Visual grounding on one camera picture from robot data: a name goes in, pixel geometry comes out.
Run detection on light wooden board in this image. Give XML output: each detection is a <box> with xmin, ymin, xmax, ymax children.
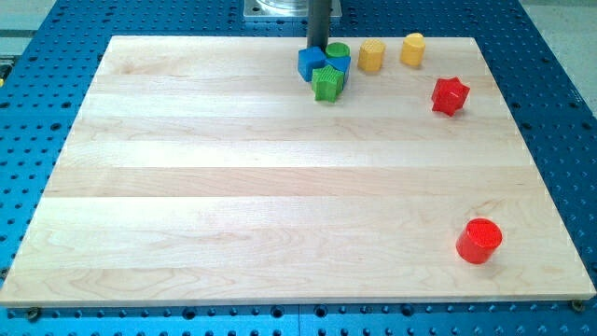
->
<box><xmin>1</xmin><ymin>35</ymin><xmax>595</xmax><ymax>307</ymax></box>

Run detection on green star block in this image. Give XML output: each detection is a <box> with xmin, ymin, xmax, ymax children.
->
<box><xmin>312</xmin><ymin>65</ymin><xmax>344</xmax><ymax>103</ymax></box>

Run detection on yellow hexagon block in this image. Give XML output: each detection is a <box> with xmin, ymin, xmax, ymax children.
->
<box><xmin>357</xmin><ymin>38</ymin><xmax>386</xmax><ymax>72</ymax></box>

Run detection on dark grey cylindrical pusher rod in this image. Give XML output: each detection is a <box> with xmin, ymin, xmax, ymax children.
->
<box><xmin>306</xmin><ymin>0</ymin><xmax>332</xmax><ymax>49</ymax></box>

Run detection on red cylinder block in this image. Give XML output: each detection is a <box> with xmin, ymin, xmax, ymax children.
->
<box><xmin>456</xmin><ymin>217</ymin><xmax>503</xmax><ymax>264</ymax></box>

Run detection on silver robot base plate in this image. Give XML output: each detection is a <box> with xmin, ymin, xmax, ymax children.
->
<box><xmin>243</xmin><ymin>0</ymin><xmax>342</xmax><ymax>19</ymax></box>

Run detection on blue cube block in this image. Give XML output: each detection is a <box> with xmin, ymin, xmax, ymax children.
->
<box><xmin>298</xmin><ymin>47</ymin><xmax>326</xmax><ymax>82</ymax></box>

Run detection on green cylinder block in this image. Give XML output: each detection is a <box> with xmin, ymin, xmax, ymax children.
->
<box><xmin>325</xmin><ymin>42</ymin><xmax>351</xmax><ymax>58</ymax></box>

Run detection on blue triangular block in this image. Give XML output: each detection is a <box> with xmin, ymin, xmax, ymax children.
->
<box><xmin>326</xmin><ymin>56</ymin><xmax>352</xmax><ymax>85</ymax></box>

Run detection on red star block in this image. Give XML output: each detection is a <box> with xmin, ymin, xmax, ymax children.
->
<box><xmin>431</xmin><ymin>77</ymin><xmax>470</xmax><ymax>117</ymax></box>

